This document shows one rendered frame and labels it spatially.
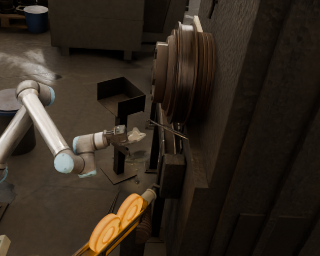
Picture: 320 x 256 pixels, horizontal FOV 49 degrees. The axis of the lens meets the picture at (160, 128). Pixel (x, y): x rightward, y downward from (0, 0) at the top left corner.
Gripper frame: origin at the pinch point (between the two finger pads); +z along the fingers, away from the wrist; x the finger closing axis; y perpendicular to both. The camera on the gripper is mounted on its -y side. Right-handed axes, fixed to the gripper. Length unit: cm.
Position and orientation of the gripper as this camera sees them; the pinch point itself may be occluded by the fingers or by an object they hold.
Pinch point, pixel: (144, 136)
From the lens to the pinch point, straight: 183.2
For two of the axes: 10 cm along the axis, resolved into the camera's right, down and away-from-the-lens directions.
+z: 9.8, -1.8, -1.0
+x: -0.3, -6.0, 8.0
